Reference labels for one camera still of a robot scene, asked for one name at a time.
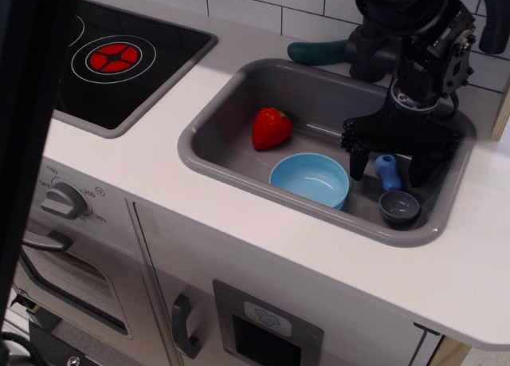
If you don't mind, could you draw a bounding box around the grey oven knob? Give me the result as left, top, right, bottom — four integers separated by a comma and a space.
41, 183, 88, 220

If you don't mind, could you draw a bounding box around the red toy strawberry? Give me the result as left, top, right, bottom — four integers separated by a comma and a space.
252, 107, 293, 150

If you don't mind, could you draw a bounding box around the grey cabinet door handle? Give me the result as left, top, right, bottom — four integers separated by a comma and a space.
171, 294, 202, 359

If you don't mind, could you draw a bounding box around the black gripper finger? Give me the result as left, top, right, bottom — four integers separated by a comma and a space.
408, 152, 453, 188
350, 147, 369, 181

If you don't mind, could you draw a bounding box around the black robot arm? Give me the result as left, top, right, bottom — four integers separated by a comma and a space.
341, 0, 475, 187

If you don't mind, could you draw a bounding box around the toy oven door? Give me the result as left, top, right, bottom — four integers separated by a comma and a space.
14, 207, 170, 365

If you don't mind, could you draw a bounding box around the blue grey toy spoon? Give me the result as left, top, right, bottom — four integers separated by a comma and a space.
374, 154, 421, 226

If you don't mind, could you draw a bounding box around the light blue bowl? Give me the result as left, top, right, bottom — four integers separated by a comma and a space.
269, 152, 351, 210

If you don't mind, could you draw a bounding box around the teal toy vegetable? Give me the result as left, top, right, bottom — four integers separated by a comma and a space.
287, 40, 348, 65

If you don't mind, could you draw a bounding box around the dark grey faucet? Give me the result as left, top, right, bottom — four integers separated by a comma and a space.
345, 0, 509, 82

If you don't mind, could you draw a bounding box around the black cable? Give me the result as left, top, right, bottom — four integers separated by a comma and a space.
0, 331, 51, 366

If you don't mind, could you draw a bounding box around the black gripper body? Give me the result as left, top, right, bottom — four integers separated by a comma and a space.
341, 92, 459, 159

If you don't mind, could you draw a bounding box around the black toy stovetop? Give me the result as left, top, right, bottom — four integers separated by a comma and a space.
53, 0, 218, 139

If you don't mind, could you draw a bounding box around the grey dispenser panel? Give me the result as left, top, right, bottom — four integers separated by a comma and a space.
212, 280, 324, 366

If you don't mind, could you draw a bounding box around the grey oven door handle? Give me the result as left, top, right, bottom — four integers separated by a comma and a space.
22, 230, 73, 253

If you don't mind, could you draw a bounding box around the grey sink basin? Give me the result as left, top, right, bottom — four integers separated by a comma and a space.
178, 59, 476, 247

